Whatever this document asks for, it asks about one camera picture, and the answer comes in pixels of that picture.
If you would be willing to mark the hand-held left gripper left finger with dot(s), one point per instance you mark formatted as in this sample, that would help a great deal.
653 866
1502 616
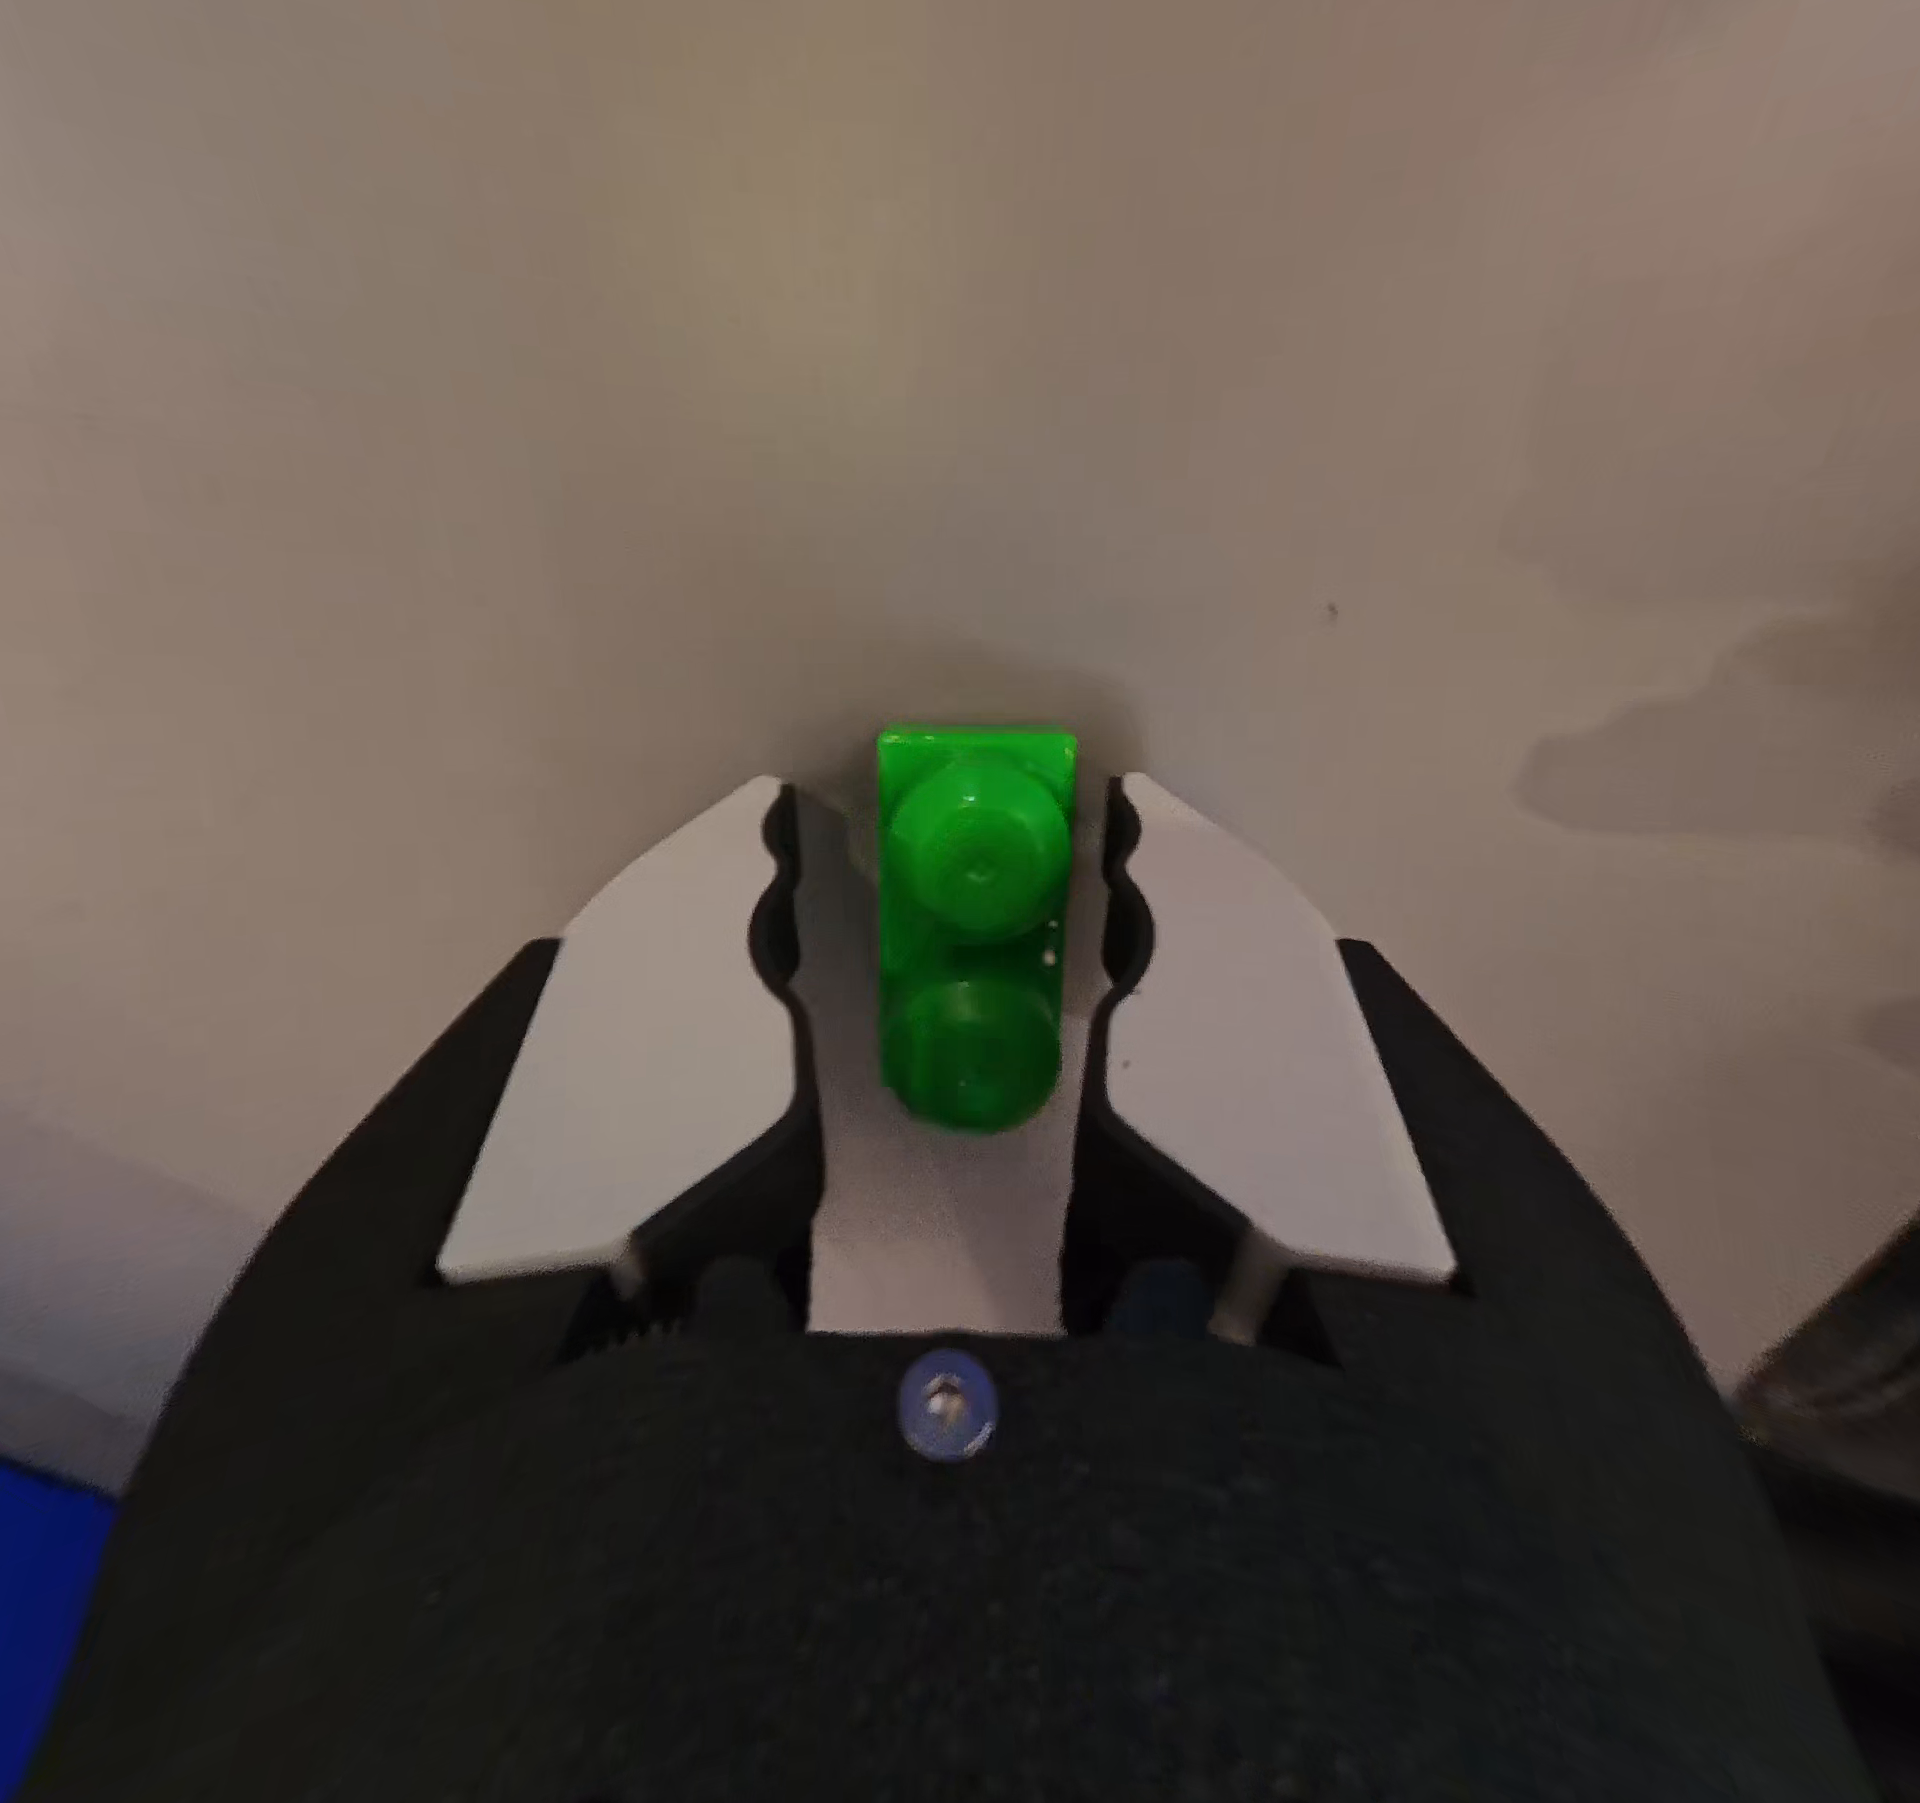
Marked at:
631 1083

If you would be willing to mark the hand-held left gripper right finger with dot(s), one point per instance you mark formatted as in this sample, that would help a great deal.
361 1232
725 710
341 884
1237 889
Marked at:
1273 1083

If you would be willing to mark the green two-stud toy block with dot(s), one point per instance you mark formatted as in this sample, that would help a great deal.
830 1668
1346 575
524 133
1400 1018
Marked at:
975 872

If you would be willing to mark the blue plastic bin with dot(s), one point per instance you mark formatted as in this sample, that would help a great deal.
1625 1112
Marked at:
45 1607

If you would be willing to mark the grey desk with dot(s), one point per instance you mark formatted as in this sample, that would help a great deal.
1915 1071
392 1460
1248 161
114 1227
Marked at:
899 333

